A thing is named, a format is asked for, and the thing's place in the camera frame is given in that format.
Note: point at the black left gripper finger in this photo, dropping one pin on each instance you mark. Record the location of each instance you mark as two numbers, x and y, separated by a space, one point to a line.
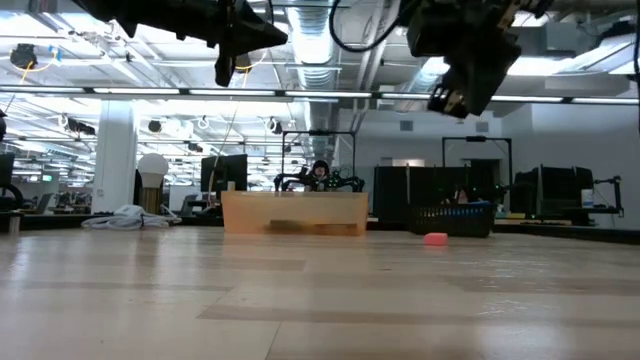
255 30

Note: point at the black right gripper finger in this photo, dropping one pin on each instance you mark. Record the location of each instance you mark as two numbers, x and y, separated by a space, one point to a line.
465 97

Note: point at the orange eraser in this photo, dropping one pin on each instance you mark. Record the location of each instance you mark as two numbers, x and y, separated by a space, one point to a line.
435 239

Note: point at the black background robot arm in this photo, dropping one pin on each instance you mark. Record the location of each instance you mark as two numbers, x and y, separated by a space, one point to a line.
350 182
290 181

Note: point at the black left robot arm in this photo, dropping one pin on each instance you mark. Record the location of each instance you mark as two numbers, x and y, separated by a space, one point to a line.
150 12

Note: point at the long ceiling light strip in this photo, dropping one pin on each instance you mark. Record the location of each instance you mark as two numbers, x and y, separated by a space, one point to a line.
325 94

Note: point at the black partition panel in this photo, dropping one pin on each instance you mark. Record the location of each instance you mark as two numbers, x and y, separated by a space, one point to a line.
395 195

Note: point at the black perforated plastic basket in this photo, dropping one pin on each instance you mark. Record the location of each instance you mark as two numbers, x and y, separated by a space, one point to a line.
450 222

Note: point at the black equipment rack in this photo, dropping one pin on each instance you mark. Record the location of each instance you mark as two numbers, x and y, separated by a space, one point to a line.
555 190

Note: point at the black computer monitor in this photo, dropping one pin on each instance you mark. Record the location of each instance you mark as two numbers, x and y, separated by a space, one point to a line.
224 175

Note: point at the white bulb table lamp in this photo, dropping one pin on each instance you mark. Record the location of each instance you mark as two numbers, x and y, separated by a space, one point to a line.
152 170

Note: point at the white square pillar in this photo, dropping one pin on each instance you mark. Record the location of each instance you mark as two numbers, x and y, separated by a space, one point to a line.
115 165

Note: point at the black metal stand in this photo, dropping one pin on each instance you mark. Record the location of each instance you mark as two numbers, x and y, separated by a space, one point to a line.
619 195

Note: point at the orange translucent plastic bin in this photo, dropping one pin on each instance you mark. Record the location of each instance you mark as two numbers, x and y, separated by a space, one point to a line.
295 210

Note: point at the black office chair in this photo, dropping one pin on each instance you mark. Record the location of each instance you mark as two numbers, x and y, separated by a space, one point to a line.
5 170

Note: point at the black ceiling camera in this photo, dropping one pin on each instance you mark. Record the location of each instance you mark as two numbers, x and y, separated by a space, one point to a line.
23 55
245 64

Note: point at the black background rig frame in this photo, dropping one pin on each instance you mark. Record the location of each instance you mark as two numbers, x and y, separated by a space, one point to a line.
475 139
325 133

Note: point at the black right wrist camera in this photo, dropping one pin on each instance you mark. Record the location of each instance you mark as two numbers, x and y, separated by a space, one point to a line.
430 30

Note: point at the silver ventilation duct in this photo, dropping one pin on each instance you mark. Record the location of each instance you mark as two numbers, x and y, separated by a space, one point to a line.
312 55

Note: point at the small grey post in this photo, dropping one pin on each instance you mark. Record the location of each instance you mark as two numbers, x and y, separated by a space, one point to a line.
14 222

